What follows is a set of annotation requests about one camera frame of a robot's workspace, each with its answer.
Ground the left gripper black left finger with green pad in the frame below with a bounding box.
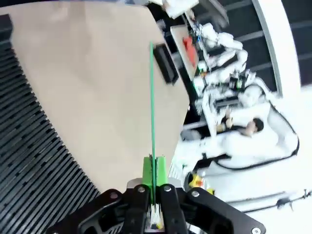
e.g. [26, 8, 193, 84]
[46, 156, 155, 234]

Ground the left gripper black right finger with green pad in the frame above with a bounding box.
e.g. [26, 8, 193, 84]
[156, 155, 267, 234]

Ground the green PCB board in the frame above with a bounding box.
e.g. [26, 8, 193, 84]
[149, 40, 159, 221]

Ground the person hand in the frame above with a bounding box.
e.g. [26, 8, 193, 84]
[220, 109, 235, 129]

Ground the yellow red small object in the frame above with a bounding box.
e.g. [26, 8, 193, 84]
[191, 172, 205, 189]

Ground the person head dark hair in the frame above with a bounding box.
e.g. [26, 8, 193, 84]
[245, 117, 265, 137]

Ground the black tripod stand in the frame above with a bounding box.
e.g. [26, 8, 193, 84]
[276, 189, 312, 211]

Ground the black slotted rack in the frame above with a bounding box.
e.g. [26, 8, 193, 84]
[0, 14, 101, 234]

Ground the black rectangular holder tray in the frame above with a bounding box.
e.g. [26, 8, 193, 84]
[153, 43, 180, 86]

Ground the person in white coat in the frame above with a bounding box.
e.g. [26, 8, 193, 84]
[213, 84, 300, 171]

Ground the light background table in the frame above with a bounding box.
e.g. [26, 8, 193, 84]
[170, 24, 198, 78]

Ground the white box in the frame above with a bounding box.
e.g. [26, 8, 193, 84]
[161, 0, 200, 20]

